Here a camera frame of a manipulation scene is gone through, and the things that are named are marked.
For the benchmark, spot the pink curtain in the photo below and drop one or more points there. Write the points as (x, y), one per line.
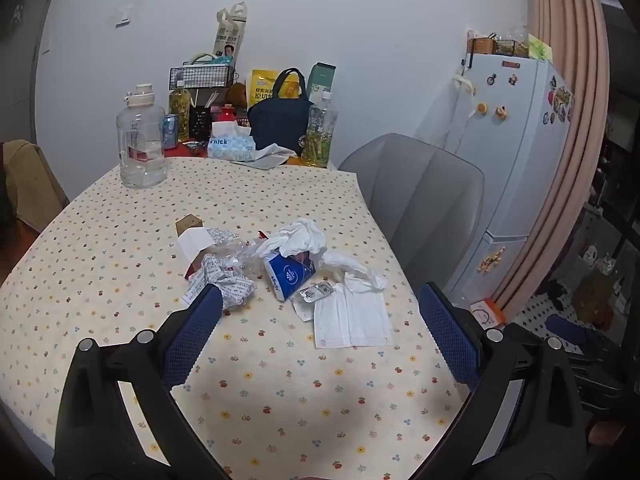
(570, 110)

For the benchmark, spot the cluster of fridge magnets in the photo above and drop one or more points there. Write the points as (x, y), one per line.
(560, 102)

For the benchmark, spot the blue tissue packet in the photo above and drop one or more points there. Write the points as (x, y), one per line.
(287, 275)

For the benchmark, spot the fruit-print cream tablecloth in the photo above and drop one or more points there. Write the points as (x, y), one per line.
(275, 200)

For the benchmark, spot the small sauce sachet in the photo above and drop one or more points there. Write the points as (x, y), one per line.
(310, 295)

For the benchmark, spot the black pen holder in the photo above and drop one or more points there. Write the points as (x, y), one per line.
(200, 122)

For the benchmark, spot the brown plush toy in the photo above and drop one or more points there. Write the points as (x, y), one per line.
(237, 95)

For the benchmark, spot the printed paper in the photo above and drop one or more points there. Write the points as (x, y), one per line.
(225, 285)

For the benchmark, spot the clear hanging plastic bag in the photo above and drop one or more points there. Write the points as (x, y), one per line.
(460, 115)

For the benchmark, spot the orange figure magnet group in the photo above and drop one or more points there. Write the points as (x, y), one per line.
(492, 260)

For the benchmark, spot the brown cardboard box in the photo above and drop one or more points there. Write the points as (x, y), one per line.
(595, 295)

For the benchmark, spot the white fridge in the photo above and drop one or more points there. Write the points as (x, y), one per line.
(515, 160)

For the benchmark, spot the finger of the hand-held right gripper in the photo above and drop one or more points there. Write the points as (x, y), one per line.
(570, 327)

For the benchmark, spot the white napkin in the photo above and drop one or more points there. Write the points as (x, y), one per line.
(352, 320)

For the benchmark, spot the navy lunch bag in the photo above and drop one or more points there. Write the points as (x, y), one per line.
(275, 127)

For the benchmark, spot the white cardboard carton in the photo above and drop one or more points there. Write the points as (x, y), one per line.
(195, 242)

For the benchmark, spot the yellow snack packet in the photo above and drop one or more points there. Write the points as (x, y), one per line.
(262, 85)

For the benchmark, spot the yellow tea bottle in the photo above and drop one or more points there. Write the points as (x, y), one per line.
(179, 112)

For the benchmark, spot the red bottle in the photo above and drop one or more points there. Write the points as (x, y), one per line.
(226, 114)

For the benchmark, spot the orange and white box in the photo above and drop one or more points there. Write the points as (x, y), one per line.
(487, 314)

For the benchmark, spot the white tissue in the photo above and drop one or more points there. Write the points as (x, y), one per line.
(350, 265)
(300, 237)

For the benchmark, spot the clear plastic wrapper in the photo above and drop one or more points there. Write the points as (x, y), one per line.
(245, 252)

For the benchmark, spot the blue drink can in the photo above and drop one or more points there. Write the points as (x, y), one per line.
(170, 132)

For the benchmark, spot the clear bottle with green label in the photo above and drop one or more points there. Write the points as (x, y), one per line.
(320, 135)

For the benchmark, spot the tall green box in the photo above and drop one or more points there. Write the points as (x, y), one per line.
(321, 80)

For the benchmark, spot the large clear water jug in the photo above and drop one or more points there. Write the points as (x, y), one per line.
(142, 160)

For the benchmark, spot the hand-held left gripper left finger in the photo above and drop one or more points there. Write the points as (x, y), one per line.
(192, 330)

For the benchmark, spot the grey upholstered chair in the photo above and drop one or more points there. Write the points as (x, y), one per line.
(415, 195)

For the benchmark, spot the brown chair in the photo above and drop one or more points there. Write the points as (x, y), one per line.
(30, 175)

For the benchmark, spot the brown wicker basket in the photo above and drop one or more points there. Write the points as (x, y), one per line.
(481, 46)

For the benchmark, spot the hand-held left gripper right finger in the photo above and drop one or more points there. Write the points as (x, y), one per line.
(447, 330)

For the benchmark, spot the green card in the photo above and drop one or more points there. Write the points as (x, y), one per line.
(540, 49)

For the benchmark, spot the blue and white tissue box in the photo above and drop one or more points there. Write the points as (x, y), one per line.
(230, 146)

